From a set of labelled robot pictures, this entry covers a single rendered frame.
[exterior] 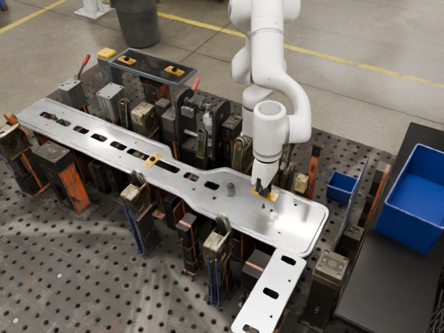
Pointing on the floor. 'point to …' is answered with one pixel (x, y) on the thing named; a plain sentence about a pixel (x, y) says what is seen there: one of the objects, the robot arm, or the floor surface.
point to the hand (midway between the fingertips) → (265, 188)
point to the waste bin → (137, 22)
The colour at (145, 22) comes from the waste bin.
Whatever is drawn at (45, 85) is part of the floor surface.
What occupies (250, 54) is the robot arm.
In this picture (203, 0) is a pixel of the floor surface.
